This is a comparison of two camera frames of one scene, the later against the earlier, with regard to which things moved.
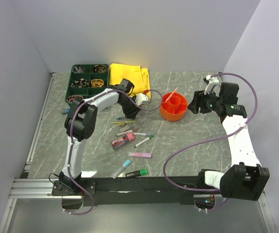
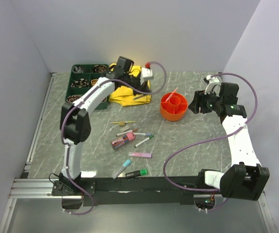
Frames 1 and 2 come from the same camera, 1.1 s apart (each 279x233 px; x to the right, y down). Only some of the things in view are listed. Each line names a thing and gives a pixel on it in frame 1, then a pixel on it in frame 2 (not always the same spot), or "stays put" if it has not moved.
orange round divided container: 174,109 stays put
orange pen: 172,93 stays put
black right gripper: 198,101 stays put
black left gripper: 131,113 -> 144,88
